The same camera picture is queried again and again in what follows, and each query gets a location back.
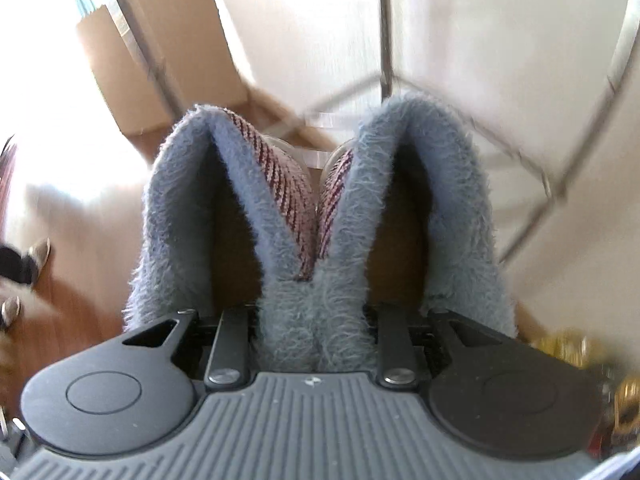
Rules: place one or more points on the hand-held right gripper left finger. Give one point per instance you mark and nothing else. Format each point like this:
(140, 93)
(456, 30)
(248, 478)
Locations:
(232, 340)

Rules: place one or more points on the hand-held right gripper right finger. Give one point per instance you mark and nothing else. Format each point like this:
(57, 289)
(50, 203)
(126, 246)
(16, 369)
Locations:
(397, 340)

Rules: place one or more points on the purple knit ankle boot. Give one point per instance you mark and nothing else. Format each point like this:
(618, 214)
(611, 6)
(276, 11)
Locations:
(180, 210)
(450, 210)

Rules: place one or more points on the metal shoe rack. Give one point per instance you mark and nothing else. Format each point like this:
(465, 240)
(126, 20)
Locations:
(385, 25)

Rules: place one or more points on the gold shiny object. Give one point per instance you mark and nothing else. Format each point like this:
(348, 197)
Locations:
(565, 350)

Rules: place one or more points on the cardboard box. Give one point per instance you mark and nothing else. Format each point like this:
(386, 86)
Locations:
(165, 35)

